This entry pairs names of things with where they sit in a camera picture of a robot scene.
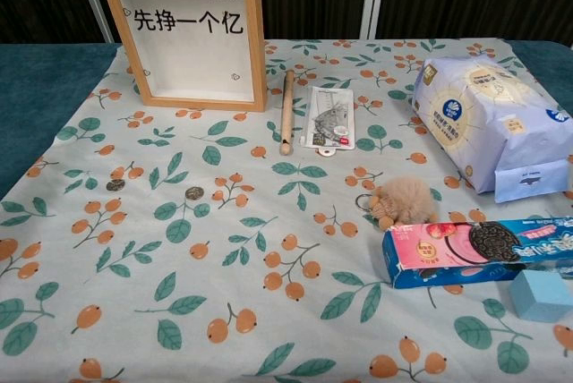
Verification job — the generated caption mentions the beige fluffy plush keychain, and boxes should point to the beige fluffy plush keychain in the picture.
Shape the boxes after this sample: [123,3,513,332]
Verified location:
[355,176,439,230]

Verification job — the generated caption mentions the wooden frame money box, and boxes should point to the wooden frame money box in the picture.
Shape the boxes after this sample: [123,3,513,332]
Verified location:
[96,0,269,114]

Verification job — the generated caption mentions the blue pink cookie box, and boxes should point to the blue pink cookie box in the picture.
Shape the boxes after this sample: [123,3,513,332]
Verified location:
[381,217,573,290]

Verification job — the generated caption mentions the teal table cover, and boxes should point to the teal table cover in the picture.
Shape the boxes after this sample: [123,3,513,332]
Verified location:
[0,40,573,200]

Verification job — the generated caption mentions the clear packet with cat card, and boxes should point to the clear packet with cat card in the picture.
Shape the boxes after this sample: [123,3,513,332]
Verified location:
[298,85,357,158]

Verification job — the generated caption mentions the light blue cube block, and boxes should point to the light blue cube block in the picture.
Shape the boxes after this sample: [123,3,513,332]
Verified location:
[508,269,573,324]

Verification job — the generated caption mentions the lavender tissue pack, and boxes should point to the lavender tissue pack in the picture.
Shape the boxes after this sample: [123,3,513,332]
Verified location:
[410,54,573,204]

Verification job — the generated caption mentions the wooden stick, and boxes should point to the wooden stick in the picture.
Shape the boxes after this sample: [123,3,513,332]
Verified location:
[278,69,296,157]

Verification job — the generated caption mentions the floral leaf tablecloth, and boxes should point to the floral leaf tablecloth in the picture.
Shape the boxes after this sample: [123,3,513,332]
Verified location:
[0,37,573,383]

